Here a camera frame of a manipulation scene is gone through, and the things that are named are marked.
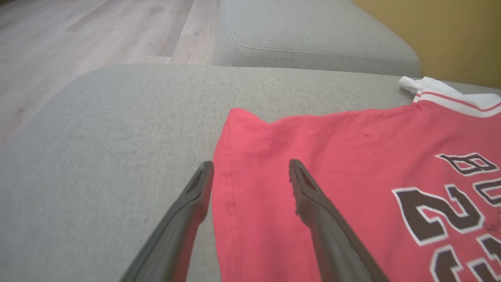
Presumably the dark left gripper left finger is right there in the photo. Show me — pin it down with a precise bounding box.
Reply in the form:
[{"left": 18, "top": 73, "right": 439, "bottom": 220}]
[{"left": 119, "top": 161, "right": 214, "bottom": 282}]

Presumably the grey fabric sofa cushion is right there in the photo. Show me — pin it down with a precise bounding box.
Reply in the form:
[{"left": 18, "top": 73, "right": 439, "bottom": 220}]
[{"left": 213, "top": 0, "right": 422, "bottom": 78}]

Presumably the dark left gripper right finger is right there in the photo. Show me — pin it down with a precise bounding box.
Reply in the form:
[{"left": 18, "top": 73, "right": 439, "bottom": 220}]
[{"left": 289, "top": 159, "right": 390, "bottom": 282}]

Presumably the red basketball jersey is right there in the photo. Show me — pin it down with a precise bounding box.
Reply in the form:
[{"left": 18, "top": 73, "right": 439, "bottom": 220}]
[{"left": 211, "top": 76, "right": 501, "bottom": 282}]

